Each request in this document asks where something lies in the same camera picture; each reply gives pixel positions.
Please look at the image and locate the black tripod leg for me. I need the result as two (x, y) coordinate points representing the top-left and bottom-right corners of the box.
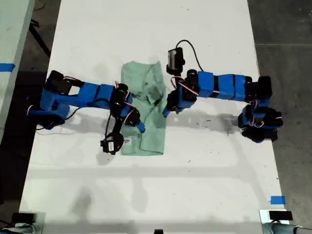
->
(28, 19), (52, 58)

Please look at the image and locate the black camera box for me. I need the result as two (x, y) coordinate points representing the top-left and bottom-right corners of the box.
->
(100, 137), (124, 155)
(166, 48), (185, 74)

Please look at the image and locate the black camera cable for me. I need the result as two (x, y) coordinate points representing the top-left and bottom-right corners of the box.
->
(104, 113), (117, 138)
(175, 39), (204, 73)

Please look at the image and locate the pale side table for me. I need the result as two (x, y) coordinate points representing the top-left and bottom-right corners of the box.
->
(0, 0), (36, 147)

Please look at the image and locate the grey metal clamp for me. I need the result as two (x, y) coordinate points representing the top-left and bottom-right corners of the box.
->
(268, 222), (312, 234)
(0, 223), (35, 234)

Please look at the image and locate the thin green cable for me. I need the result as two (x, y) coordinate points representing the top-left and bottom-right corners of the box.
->
(33, 0), (46, 12)

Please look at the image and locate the small black box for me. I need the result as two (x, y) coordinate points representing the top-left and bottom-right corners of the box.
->
(269, 211), (293, 221)
(11, 213), (37, 224)

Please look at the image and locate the pale green T-shirt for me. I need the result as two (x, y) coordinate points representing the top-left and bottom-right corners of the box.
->
(120, 60), (168, 156)

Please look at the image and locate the silver metal plate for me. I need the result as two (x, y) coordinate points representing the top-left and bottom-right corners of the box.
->
(258, 209), (294, 234)
(18, 211), (47, 234)

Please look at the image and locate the blue tape strip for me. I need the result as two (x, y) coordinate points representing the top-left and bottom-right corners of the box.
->
(270, 195), (286, 205)
(0, 62), (16, 72)

